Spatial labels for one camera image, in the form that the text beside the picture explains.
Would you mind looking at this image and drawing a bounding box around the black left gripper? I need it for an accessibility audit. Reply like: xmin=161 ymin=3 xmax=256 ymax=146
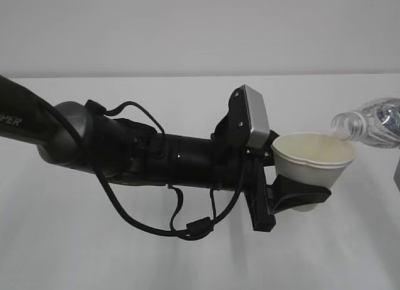
xmin=211 ymin=130 xmax=332 ymax=232

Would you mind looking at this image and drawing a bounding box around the white paper cup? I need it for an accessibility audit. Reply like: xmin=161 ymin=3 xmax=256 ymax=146
xmin=271 ymin=132 xmax=356 ymax=212

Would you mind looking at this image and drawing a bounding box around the clear water bottle green label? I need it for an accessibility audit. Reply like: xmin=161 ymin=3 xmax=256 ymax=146
xmin=331 ymin=97 xmax=399 ymax=149

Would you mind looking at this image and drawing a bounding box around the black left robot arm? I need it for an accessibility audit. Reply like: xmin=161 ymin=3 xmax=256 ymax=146
xmin=1 ymin=77 xmax=331 ymax=241

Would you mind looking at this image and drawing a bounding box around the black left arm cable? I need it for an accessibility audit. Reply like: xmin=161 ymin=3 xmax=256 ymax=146
xmin=34 ymin=99 xmax=251 ymax=241

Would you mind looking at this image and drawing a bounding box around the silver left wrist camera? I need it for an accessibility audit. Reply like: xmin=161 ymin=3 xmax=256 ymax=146
xmin=227 ymin=84 xmax=270 ymax=149

